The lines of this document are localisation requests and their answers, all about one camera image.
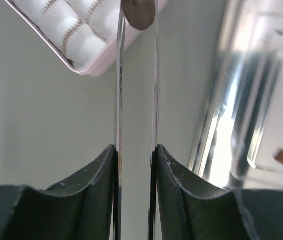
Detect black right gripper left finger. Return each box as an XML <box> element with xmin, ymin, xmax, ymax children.
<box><xmin>0</xmin><ymin>145</ymin><xmax>114</xmax><ymax>240</ymax></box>

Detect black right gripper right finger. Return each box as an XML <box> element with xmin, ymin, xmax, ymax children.
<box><xmin>157</xmin><ymin>144</ymin><xmax>283</xmax><ymax>240</ymax></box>

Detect steel tweezers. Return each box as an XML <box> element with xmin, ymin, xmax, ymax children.
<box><xmin>113</xmin><ymin>0</ymin><xmax>160</xmax><ymax>240</ymax></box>

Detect dark heart chocolate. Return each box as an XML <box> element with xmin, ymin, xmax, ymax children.
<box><xmin>121</xmin><ymin>0</ymin><xmax>156</xmax><ymax>31</ymax></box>

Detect pink chocolate tin box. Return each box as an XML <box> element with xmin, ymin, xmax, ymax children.
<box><xmin>5</xmin><ymin>0</ymin><xmax>168</xmax><ymax>77</ymax></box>

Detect steel tray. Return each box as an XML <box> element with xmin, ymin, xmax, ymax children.
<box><xmin>189</xmin><ymin>0</ymin><xmax>283</xmax><ymax>189</ymax></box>

